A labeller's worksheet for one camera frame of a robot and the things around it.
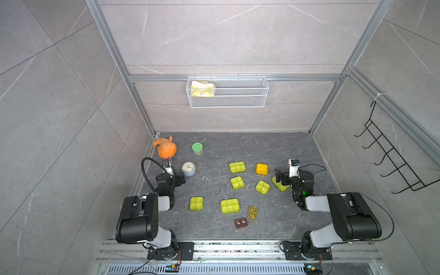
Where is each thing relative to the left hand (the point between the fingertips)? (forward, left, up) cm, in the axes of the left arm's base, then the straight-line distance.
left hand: (173, 169), depth 94 cm
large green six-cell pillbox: (-19, -31, -6) cm, 37 cm away
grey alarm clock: (+2, -8, -3) cm, 9 cm away
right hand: (-2, -63, +1) cm, 63 cm away
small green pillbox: (-7, -36, -6) cm, 37 cm away
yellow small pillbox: (-23, -42, -5) cm, 48 cm away
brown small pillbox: (-28, -36, -5) cm, 46 cm away
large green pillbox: (-12, -57, +1) cm, 58 cm away
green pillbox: (+4, -37, -6) cm, 37 cm away
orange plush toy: (+14, +5, +2) cm, 15 cm away
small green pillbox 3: (-18, -14, -6) cm, 23 cm away
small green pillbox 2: (-10, -50, -6) cm, 51 cm away
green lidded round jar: (+16, -13, -2) cm, 21 cm away
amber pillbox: (+2, -52, -6) cm, 52 cm away
